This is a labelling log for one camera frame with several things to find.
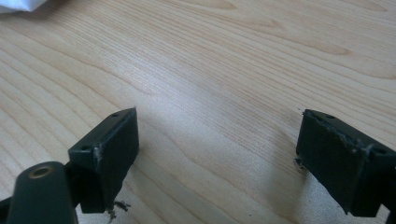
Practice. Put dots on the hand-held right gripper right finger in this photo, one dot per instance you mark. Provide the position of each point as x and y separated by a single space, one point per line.
339 161

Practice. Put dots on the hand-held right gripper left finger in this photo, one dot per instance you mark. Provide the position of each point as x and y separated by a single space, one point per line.
112 149

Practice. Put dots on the white sock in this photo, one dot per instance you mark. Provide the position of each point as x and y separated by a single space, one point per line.
18 4

